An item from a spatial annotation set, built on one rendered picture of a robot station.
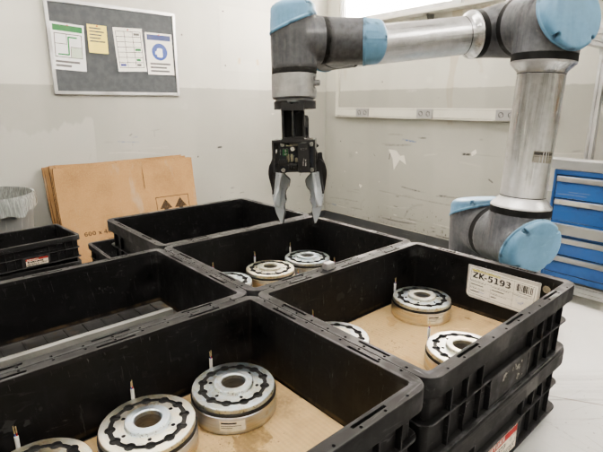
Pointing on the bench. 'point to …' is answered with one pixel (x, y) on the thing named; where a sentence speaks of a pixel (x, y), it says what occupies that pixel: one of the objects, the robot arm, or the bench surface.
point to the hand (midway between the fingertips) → (299, 215)
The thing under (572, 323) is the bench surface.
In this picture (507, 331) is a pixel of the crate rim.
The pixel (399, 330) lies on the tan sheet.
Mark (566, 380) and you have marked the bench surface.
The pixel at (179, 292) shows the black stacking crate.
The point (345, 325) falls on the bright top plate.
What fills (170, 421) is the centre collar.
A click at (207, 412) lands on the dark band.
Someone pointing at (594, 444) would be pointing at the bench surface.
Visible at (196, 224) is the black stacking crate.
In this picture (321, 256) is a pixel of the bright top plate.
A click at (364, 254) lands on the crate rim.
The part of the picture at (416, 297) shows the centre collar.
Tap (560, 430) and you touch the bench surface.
